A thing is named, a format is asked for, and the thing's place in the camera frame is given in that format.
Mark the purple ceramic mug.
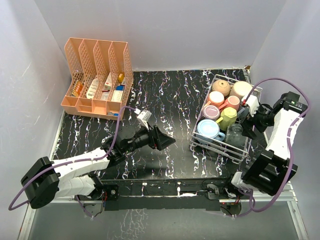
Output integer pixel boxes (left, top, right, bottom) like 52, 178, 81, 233
202, 105, 220, 121

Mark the blue white small box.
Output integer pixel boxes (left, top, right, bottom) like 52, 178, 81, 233
115, 84, 126, 92

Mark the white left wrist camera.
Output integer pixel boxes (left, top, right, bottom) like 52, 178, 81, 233
136, 109, 152, 130

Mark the white red medicine box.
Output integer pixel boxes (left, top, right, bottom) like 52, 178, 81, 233
102, 73, 113, 92

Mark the white labelled box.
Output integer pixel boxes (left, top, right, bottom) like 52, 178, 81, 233
86, 77, 99, 99

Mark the white wire dish rack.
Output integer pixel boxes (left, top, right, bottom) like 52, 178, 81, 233
190, 74, 253, 165

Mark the dark grey round mug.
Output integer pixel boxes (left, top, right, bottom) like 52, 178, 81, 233
225, 123, 247, 148

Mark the light pink mug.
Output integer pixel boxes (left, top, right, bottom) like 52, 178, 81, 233
207, 91, 225, 107

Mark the small white cup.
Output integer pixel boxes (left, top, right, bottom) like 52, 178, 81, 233
237, 106, 248, 118

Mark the yellow small bottle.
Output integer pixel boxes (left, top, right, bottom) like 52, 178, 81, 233
117, 73, 125, 84

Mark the white printed flat box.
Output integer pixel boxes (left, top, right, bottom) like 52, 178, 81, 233
111, 90, 124, 102

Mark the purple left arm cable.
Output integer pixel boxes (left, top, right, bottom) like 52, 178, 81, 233
8, 106, 141, 218

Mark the orange red packet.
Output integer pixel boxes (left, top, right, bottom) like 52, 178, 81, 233
71, 81, 84, 98

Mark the pink mug white inside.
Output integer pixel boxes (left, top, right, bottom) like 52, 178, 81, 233
218, 95, 241, 111

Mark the pink plastic file organizer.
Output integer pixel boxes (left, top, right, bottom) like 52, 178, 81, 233
61, 37, 134, 120

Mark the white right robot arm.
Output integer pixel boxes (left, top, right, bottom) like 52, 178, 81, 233
222, 91, 308, 199

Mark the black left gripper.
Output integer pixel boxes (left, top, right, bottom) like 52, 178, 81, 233
123, 121, 175, 154

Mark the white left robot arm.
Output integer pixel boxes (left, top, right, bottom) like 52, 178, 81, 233
20, 125, 176, 209

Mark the green-inside mushroom pattern mug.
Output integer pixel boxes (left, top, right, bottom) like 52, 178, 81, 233
229, 81, 253, 101

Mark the tan glazed round mug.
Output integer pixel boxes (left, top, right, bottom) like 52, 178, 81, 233
211, 79, 231, 98

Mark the black front mounting rail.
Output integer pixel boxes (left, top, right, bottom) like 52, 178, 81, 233
74, 174, 251, 213

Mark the yellow-green ceramic mug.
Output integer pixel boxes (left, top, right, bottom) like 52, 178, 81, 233
215, 107, 237, 131

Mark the light blue ceramic mug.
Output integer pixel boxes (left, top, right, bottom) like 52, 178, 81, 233
196, 119, 226, 145

